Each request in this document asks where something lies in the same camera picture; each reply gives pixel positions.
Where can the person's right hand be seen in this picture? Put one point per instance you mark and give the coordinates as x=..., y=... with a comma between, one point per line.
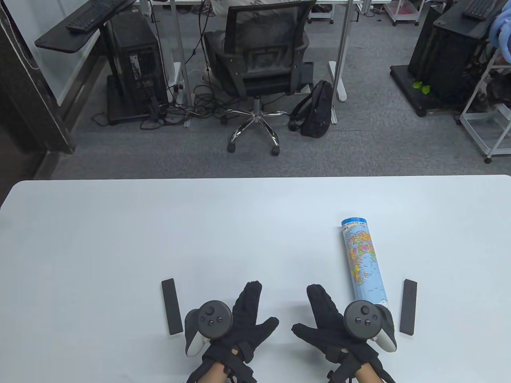
x=325, y=319

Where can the person's left hand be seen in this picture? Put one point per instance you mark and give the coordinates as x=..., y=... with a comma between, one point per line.
x=247, y=319

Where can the colourful world map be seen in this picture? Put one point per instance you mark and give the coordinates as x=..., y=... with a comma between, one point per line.
x=361, y=259

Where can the black rectangular paperweight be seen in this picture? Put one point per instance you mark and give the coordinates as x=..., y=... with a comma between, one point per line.
x=408, y=307
x=172, y=307

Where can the person's left forearm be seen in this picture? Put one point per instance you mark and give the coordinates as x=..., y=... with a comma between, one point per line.
x=217, y=373

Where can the person's right forearm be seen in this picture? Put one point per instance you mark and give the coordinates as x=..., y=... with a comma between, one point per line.
x=365, y=377

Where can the black backpack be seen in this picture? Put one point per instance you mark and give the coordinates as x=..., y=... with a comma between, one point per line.
x=317, y=111

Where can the black mesh office chair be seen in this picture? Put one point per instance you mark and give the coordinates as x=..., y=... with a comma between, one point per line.
x=263, y=79

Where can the black wheeled platform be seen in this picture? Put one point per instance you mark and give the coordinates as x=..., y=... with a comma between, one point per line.
x=407, y=85

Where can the small green object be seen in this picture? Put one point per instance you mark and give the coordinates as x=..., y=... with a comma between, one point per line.
x=421, y=87

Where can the white metal rack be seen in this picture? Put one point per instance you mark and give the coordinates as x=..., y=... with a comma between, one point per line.
x=493, y=119

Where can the black computer tower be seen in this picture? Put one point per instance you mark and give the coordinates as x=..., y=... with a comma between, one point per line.
x=443, y=60
x=135, y=60

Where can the white wheeled cart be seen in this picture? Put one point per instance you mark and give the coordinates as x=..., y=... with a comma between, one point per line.
x=405, y=10
x=321, y=12

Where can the black side desk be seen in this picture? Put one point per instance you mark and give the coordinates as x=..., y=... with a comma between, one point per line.
x=60, y=42
x=459, y=22

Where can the black keyboard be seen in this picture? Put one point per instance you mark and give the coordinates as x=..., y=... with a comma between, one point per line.
x=481, y=8
x=96, y=14

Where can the white metal desk frame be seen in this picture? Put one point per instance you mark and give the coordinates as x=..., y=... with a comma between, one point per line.
x=342, y=48

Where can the dark partition post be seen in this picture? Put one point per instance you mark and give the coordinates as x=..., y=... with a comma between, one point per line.
x=28, y=87

